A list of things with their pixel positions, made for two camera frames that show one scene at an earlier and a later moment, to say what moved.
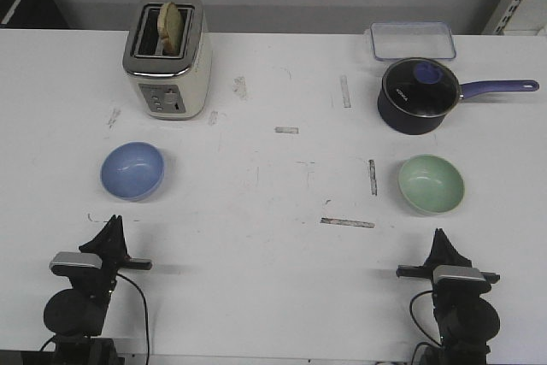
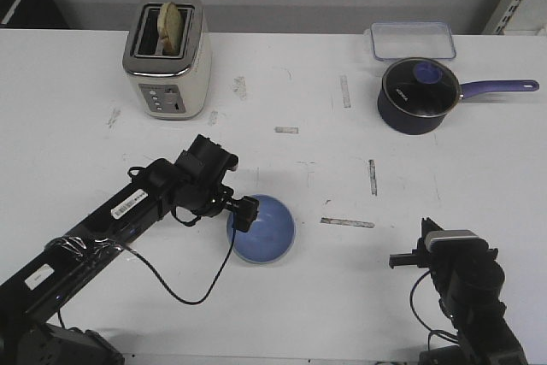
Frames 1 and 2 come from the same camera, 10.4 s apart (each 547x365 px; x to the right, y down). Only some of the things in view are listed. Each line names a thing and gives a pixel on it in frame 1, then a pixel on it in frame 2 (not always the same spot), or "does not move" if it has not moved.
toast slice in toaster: (169, 26) does not move
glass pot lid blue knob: (420, 87) does not move
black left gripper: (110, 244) → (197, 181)
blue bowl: (132, 171) → (271, 235)
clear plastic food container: (399, 40) does not move
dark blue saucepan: (417, 95) does not move
